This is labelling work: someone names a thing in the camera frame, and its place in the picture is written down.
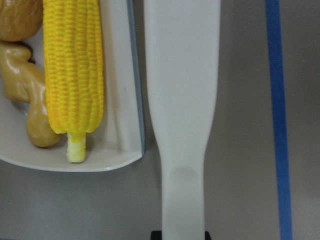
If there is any brown toy potato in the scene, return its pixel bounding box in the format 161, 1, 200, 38
0, 0, 43, 42

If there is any yellow toy corn cob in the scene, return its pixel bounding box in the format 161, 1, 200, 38
43, 0, 105, 163

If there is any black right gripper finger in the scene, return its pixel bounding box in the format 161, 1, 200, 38
150, 230, 211, 240

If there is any beige hand brush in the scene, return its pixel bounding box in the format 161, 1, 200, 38
143, 0, 221, 240

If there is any beige plastic dustpan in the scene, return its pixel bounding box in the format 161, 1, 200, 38
0, 0, 145, 172

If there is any tan toy ginger root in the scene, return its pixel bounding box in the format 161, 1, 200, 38
0, 41, 61, 148

